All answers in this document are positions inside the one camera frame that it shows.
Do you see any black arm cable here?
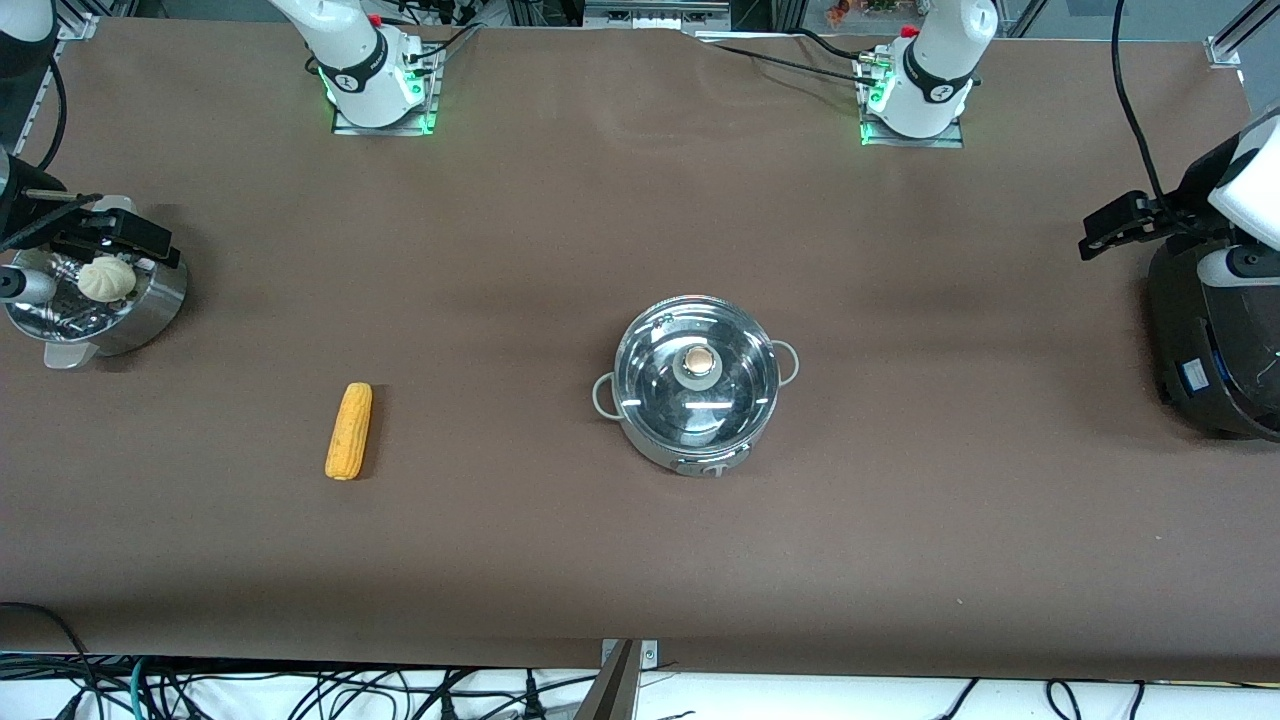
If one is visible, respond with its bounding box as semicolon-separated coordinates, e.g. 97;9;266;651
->
1110;0;1173;206
36;58;68;173

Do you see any brown table cover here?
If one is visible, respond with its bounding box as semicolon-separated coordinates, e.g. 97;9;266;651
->
0;15;1280;683

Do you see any steel pot with handles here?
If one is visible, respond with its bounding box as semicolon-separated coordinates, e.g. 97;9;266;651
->
592;295;801;479

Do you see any small metal table bracket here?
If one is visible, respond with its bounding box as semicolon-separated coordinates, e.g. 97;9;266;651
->
600;639;660;671

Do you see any white steamed bun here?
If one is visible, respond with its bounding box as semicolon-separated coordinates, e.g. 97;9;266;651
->
78;256;138;304

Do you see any black looped floor cable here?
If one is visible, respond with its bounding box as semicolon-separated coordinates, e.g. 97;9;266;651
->
0;601;99;720

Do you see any glass pot lid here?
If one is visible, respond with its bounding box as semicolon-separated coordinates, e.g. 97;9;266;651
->
614;296;780;452

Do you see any steel steamer pot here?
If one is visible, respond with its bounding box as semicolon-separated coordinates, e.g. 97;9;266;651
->
3;195;190;370

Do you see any grey device panel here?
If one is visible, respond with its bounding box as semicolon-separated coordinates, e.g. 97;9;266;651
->
582;0;733;32

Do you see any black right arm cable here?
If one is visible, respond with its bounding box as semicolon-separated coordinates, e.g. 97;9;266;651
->
36;58;68;173

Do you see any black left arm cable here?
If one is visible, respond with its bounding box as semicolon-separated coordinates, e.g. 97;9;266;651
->
1110;0;1173;206

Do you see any black rice cooker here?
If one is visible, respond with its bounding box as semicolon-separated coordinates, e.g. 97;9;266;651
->
1148;200;1280;443

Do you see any dark camera pole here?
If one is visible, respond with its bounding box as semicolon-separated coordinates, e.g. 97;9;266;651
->
574;640;643;720

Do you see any long black base cable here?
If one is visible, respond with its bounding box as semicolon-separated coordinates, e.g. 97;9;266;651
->
700;40;873;89

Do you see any yellow corn cob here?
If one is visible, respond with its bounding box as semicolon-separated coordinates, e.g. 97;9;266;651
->
325;382;374;482

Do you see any short black base cable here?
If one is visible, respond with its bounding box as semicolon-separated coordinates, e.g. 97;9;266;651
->
403;24;485;67

